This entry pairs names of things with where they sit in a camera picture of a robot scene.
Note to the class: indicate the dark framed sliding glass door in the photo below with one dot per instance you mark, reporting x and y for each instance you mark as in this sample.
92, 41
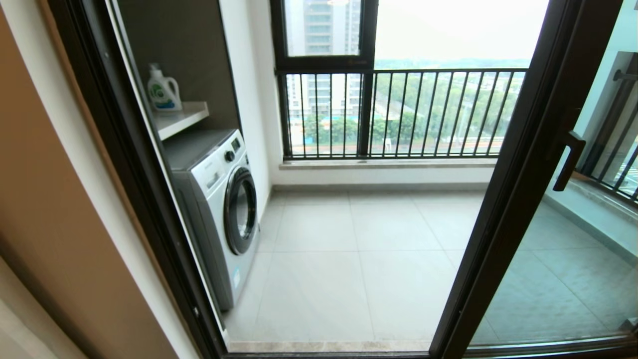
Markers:
498, 224

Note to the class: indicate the long marble window sill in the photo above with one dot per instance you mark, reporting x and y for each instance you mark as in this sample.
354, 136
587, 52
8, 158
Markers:
389, 164

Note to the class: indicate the white front-load washing machine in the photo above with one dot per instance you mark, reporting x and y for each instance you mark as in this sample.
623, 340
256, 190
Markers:
214, 199

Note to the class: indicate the dark framed balcony window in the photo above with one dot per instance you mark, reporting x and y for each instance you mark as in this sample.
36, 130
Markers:
324, 63

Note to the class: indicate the long black balcony railing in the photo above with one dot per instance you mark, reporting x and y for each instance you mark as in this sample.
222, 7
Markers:
423, 71

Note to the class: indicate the white laundry detergent bottle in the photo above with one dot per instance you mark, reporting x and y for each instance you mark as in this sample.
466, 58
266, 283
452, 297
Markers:
162, 94

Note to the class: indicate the short marble window sill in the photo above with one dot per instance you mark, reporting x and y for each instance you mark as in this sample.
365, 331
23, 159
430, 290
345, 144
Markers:
598, 202

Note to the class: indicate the short black balcony railing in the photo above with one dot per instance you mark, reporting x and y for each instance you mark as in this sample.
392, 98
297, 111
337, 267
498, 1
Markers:
598, 149

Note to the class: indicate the white wall shelf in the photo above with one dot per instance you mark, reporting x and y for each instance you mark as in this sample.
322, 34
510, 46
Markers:
179, 119

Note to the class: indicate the grey wall-mounted rod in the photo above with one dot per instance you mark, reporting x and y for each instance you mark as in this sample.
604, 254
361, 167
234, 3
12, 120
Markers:
625, 76

